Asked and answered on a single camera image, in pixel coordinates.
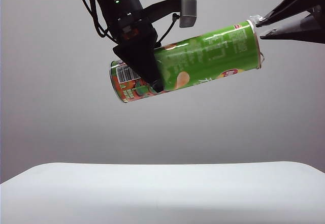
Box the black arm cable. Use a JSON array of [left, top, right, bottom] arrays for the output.
[[75, 0, 115, 42]]

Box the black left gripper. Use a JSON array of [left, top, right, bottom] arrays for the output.
[[111, 7, 165, 94]]

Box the green chips can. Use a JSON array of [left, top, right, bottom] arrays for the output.
[[109, 20, 264, 104]]

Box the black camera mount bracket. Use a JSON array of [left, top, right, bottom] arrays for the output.
[[141, 0, 184, 23]]

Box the left wrist camera silver box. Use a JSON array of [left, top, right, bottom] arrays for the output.
[[179, 0, 198, 28]]

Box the thin black camera cable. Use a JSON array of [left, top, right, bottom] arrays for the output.
[[156, 13, 178, 47]]

